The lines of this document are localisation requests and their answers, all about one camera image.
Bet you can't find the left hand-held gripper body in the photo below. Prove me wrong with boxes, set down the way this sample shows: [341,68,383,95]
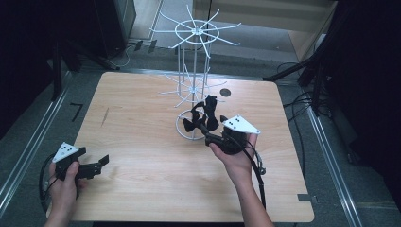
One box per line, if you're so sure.
[51,141,104,182]

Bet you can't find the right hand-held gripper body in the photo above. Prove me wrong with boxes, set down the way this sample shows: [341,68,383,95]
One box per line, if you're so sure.
[204,113,262,156]

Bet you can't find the white wire display rack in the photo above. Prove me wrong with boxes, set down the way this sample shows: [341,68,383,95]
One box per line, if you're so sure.
[149,4,242,142]

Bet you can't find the person's right hand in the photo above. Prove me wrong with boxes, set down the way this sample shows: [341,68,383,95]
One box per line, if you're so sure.
[209,133,259,187]

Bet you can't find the person's left hand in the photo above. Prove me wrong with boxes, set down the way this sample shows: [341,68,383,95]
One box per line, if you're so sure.
[46,160,90,218]

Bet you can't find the black metal stand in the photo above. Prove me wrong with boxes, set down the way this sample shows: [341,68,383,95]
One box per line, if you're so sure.
[262,31,336,117]
[49,31,121,102]

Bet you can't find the grey tape strip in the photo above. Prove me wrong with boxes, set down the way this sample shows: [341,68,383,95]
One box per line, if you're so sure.
[297,193,318,203]

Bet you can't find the beige wooden board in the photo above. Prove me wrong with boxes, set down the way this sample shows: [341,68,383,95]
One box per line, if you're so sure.
[192,0,339,61]

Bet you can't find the dark cabinet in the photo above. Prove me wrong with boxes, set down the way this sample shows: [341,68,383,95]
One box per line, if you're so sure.
[93,0,138,60]

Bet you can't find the metal floor rail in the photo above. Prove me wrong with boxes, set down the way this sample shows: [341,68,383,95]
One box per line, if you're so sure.
[305,106,364,227]
[0,71,74,210]

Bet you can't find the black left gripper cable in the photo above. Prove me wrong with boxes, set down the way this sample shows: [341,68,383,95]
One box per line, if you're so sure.
[38,153,61,216]

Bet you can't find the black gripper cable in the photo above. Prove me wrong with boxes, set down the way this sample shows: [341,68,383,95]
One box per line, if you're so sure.
[38,153,61,216]
[237,137,268,210]

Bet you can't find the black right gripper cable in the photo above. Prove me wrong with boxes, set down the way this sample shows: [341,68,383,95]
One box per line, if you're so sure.
[237,137,268,210]

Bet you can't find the black floor cables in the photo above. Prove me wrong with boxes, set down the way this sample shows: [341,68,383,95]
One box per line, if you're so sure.
[276,61,333,159]

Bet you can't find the white floor cable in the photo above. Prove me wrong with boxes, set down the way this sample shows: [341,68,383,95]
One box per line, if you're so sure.
[114,43,140,69]

